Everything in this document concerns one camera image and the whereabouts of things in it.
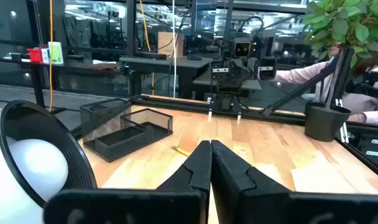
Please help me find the yellow pencil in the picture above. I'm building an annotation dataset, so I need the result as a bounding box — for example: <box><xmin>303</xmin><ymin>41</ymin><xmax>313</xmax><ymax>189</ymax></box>
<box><xmin>172</xmin><ymin>145</ymin><xmax>191</xmax><ymax>157</ymax></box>

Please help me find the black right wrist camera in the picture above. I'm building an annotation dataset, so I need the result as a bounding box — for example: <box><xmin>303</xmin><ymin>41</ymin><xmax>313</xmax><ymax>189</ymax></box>
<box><xmin>232</xmin><ymin>37</ymin><xmax>252</xmax><ymax>58</ymax></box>

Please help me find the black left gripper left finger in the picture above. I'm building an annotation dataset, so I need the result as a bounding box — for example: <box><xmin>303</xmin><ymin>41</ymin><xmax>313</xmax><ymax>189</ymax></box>
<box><xmin>44</xmin><ymin>139</ymin><xmax>213</xmax><ymax>224</ymax></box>

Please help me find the black plant pot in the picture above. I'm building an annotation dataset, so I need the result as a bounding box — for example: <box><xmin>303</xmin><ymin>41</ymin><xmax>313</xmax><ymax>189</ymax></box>
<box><xmin>304</xmin><ymin>101</ymin><xmax>352</xmax><ymax>142</ymax></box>

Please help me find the person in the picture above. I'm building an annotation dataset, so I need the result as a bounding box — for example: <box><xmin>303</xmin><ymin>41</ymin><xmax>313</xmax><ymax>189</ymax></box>
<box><xmin>274</xmin><ymin>46</ymin><xmax>378</xmax><ymax>125</ymax></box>

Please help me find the black mesh desk organizer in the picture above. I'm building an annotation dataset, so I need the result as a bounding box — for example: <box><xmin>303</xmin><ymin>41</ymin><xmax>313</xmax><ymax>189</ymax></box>
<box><xmin>79</xmin><ymin>98</ymin><xmax>174</xmax><ymax>163</ymax></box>

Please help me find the black standing desk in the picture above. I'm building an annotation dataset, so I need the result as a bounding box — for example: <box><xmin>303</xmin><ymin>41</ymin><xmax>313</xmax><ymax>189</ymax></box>
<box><xmin>0</xmin><ymin>55</ymin><xmax>127</xmax><ymax>114</ymax></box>

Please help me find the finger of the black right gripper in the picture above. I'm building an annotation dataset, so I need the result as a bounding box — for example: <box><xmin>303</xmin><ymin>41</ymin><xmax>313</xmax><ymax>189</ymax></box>
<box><xmin>247</xmin><ymin>57</ymin><xmax>259</xmax><ymax>78</ymax></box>
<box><xmin>229</xmin><ymin>58</ymin><xmax>251</xmax><ymax>82</ymax></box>

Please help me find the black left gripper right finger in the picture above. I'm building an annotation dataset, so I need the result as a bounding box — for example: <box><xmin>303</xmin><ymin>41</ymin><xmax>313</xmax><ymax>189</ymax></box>
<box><xmin>210</xmin><ymin>139</ymin><xmax>378</xmax><ymax>224</ymax></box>

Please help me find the white green box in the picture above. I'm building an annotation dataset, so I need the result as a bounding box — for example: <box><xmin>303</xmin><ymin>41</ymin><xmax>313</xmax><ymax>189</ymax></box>
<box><xmin>47</xmin><ymin>41</ymin><xmax>64</xmax><ymax>65</ymax></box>

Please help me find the white round cup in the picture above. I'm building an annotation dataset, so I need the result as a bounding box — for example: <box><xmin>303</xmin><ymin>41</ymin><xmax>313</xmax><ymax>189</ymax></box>
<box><xmin>0</xmin><ymin>100</ymin><xmax>98</xmax><ymax>224</ymax></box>

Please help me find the green leafy plant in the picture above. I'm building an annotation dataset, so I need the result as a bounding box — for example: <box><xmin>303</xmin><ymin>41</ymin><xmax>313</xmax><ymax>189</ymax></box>
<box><xmin>301</xmin><ymin>0</ymin><xmax>378</xmax><ymax>71</ymax></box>

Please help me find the grey desk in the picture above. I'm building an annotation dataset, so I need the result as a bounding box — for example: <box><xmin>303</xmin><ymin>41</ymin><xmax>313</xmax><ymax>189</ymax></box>
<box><xmin>119</xmin><ymin>55</ymin><xmax>214</xmax><ymax>100</ymax></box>

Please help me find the red box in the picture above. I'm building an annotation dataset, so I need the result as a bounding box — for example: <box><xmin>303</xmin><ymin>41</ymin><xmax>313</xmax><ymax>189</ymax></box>
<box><xmin>27</xmin><ymin>47</ymin><xmax>43</xmax><ymax>64</ymax></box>

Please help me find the black aluminium table frame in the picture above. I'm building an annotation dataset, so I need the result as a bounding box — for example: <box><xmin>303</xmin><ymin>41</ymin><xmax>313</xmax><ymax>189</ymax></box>
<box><xmin>131</xmin><ymin>48</ymin><xmax>378</xmax><ymax>184</ymax></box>

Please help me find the white hanging cable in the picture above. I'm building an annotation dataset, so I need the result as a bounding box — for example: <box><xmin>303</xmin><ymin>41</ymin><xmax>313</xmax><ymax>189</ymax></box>
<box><xmin>171</xmin><ymin>0</ymin><xmax>177</xmax><ymax>98</ymax></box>

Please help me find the black controller box stack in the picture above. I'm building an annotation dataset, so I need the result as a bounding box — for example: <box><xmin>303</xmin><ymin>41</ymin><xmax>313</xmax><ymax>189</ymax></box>
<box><xmin>356</xmin><ymin>133</ymin><xmax>378</xmax><ymax>175</ymax></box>

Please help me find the yellow hanging cable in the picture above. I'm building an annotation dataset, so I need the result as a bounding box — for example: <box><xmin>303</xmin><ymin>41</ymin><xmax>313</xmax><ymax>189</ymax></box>
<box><xmin>139</xmin><ymin>0</ymin><xmax>156</xmax><ymax>96</ymax></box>
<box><xmin>48</xmin><ymin>0</ymin><xmax>55</xmax><ymax>112</ymax></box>

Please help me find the wooden board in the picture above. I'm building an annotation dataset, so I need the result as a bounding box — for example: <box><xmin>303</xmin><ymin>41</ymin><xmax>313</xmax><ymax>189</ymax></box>
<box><xmin>157</xmin><ymin>31</ymin><xmax>185</xmax><ymax>58</ymax></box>

